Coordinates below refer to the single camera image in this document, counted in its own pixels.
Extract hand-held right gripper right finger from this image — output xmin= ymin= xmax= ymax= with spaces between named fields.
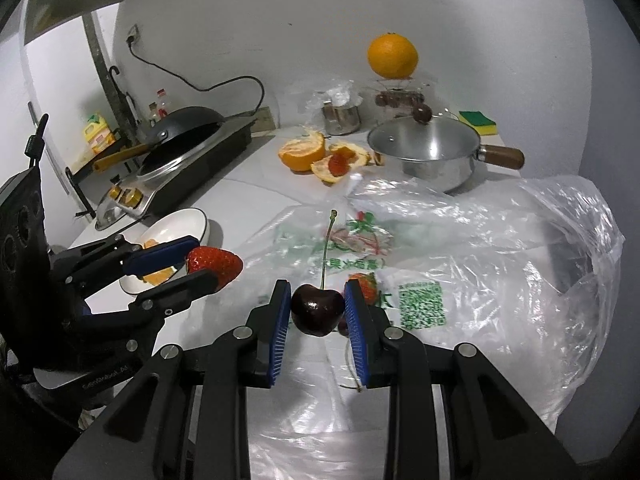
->
xmin=343 ymin=279 xmax=583 ymax=480

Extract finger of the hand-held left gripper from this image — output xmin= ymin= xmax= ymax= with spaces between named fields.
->
xmin=82 ymin=269 xmax=221 ymax=331
xmin=50 ymin=234 xmax=201 ymax=291

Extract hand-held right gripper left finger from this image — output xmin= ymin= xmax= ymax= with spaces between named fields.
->
xmin=52 ymin=280 xmax=292 ymax=480

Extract peeled tangerine half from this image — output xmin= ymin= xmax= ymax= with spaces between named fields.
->
xmin=142 ymin=267 xmax=176 ymax=286

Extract white plate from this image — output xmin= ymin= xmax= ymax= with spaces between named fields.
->
xmin=119 ymin=208 xmax=210 ymax=295

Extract dark red cherry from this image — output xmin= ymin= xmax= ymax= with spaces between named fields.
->
xmin=291 ymin=210 xmax=346 ymax=337

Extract red strawberry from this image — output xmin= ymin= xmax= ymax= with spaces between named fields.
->
xmin=348 ymin=272 xmax=378 ymax=306
xmin=186 ymin=246 xmax=244 ymax=293

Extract clear printed plastic bag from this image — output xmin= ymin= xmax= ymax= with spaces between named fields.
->
xmin=235 ymin=175 xmax=626 ymax=480

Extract black induction cooker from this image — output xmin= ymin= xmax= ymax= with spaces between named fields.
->
xmin=107 ymin=115 xmax=275 ymax=216

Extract black metal rack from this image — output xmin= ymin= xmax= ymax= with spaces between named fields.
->
xmin=65 ymin=135 xmax=146 ymax=221

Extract yellow oil bottle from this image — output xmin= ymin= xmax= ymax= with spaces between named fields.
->
xmin=82 ymin=112 xmax=116 ymax=156

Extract black wok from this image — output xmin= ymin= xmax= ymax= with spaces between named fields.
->
xmin=94 ymin=106 xmax=226 ymax=173

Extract black umbrella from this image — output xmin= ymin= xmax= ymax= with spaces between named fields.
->
xmin=107 ymin=65 xmax=138 ymax=136

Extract open orange peel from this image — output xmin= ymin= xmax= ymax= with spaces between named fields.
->
xmin=311 ymin=142 xmax=372 ymax=184

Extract orange peel halves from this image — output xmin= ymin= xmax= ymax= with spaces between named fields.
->
xmin=278 ymin=131 xmax=327 ymax=173

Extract grey vertical pipe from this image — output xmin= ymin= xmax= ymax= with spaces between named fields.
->
xmin=84 ymin=12 xmax=121 ymax=131

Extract small steel cup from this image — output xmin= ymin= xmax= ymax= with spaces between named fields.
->
xmin=321 ymin=102 xmax=362 ymax=136

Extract green and yellow sponge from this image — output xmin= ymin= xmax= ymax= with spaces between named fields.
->
xmin=458 ymin=110 xmax=500 ymax=136

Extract steel range hood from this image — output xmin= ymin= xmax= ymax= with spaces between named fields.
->
xmin=22 ymin=0 xmax=161 ymax=43

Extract whole orange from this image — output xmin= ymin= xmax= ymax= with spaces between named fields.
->
xmin=367 ymin=32 xmax=418 ymax=80

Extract black cooker power cable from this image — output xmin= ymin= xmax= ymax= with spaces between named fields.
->
xmin=127 ymin=40 xmax=266 ymax=118

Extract steel pot with wooden handle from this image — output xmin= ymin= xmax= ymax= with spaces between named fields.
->
xmin=367 ymin=105 xmax=526 ymax=193

